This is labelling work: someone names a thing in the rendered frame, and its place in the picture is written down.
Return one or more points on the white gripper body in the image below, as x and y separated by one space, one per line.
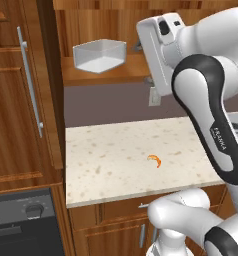
154 56

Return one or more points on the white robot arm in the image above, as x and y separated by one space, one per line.
204 100

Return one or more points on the clear tupperware container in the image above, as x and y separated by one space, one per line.
99 56

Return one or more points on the orange raw shrimp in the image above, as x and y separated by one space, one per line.
156 160

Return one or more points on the tall wooden cabinet door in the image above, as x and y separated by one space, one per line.
7 100

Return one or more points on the wooden drawer front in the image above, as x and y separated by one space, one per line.
124 210

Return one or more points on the wooden base cupboard door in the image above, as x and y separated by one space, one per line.
111 238

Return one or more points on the grey oven knob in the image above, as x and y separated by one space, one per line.
34 210

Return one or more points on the black oven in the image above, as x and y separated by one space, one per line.
21 230

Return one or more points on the white wall outlet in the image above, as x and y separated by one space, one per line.
154 97

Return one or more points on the wooden wall cabinet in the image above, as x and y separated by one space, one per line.
101 20

